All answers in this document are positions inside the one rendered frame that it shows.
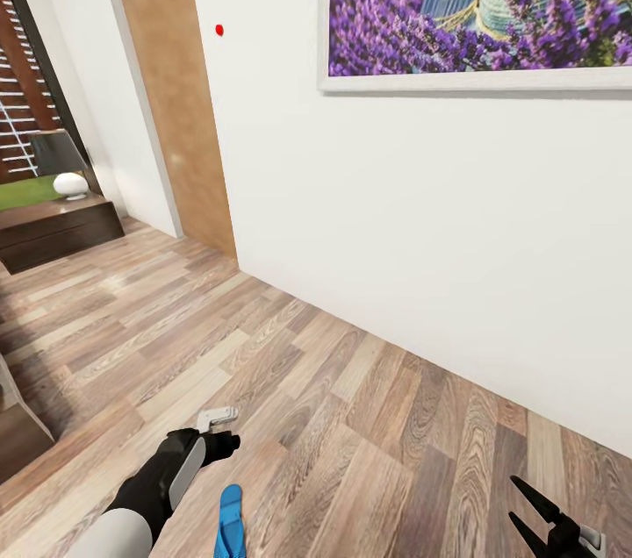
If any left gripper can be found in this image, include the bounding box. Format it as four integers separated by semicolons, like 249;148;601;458
198;431;241;468

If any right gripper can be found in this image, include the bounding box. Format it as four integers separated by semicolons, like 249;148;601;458
508;476;594;558

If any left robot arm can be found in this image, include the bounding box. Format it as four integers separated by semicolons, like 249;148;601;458
62;406;241;558

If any sandal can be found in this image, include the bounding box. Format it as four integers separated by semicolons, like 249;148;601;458
213;485;246;558

